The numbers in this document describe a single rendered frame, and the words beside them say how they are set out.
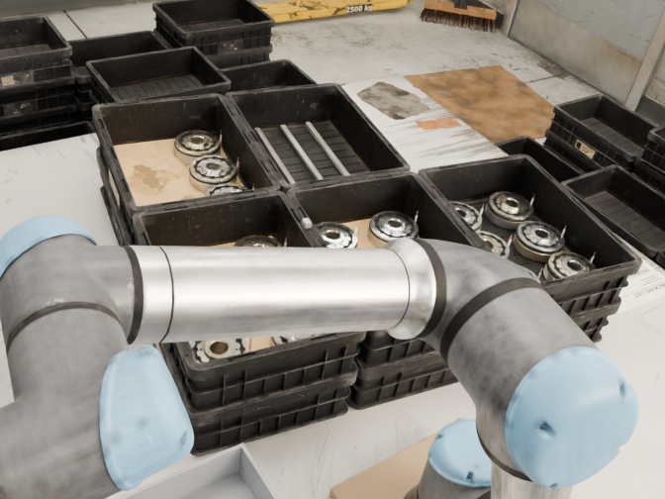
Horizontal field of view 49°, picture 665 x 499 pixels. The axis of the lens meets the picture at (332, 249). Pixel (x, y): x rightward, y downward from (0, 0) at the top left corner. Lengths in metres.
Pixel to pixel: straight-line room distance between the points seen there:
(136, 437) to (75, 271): 0.14
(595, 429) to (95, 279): 0.41
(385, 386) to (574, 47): 3.50
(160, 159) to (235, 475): 0.99
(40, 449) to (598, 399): 0.41
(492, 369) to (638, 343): 1.10
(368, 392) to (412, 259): 0.71
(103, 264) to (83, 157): 1.43
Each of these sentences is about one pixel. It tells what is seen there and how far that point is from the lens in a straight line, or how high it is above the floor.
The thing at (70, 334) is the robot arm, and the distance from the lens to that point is 0.49.
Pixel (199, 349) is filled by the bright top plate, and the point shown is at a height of 0.86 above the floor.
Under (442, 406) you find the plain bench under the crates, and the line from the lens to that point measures 1.43.
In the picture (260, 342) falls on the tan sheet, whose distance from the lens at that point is 1.29.
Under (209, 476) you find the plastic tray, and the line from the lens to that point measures 0.85.
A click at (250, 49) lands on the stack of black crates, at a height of 0.49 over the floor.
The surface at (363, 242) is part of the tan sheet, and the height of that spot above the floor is 0.83.
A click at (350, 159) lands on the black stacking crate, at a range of 1.78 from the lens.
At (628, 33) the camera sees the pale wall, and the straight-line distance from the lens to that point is 4.41.
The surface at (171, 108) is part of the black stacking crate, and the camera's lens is 1.75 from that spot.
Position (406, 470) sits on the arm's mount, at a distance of 1.29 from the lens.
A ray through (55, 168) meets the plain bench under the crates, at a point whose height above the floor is 0.70.
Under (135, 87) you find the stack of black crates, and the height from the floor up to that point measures 0.49.
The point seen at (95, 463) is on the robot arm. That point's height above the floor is 1.41.
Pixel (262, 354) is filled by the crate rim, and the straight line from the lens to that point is 1.14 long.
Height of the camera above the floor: 1.78
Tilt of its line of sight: 39 degrees down
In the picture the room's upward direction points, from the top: 9 degrees clockwise
